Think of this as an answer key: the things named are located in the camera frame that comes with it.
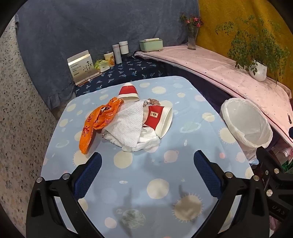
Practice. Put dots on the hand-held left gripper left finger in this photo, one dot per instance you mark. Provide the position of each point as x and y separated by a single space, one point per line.
88 174

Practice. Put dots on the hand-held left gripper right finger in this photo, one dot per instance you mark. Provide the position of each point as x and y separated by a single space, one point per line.
207 174

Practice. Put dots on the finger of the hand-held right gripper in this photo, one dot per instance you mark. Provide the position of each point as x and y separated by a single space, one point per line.
291 133
267 160

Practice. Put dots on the bin with white liner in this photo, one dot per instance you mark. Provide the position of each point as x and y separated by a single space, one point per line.
247 128

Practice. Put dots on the orange plastic bag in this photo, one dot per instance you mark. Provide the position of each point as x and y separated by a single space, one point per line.
91 124

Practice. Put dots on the white paper towel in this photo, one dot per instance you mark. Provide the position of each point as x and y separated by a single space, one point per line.
123 121

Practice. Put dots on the white plastic bag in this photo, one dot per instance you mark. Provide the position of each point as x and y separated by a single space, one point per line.
146 140

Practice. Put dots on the red labelled paper cup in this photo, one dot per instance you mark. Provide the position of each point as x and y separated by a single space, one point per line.
155 116

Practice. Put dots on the light blue planet tablecloth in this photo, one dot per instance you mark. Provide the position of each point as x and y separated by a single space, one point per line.
146 174

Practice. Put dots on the potted green plant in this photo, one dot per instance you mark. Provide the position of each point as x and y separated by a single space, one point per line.
257 68

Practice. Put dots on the red white paper cup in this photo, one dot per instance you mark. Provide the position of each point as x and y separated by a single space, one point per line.
128 91

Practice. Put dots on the brown furry scrunchie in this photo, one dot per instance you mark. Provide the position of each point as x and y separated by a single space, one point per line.
146 103

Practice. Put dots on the pink cloth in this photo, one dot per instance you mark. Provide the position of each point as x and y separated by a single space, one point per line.
217 66

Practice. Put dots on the white gold carton box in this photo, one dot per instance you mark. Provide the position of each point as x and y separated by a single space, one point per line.
82 66

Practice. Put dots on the green snack packet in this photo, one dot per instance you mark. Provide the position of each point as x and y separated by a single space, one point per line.
101 65

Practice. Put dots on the dark blue floral cloth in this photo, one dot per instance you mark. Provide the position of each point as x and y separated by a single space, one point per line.
128 69

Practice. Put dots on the yellow printed tin can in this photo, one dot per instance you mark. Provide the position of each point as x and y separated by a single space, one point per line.
109 59

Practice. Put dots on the white thermos bottle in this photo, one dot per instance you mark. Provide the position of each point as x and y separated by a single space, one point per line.
117 53

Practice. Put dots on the white jar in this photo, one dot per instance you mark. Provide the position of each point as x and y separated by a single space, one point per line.
123 47

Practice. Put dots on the glass vase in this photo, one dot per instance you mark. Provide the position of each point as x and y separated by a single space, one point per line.
192 41

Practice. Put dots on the yellow backdrop cloth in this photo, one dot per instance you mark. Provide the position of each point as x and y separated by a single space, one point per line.
229 11

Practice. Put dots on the green tissue box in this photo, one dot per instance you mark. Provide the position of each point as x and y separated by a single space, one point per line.
151 45

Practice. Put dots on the pink flower bunch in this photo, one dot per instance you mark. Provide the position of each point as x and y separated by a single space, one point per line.
191 21

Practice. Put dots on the grey blue backdrop cloth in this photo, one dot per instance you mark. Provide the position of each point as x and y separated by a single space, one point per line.
91 20

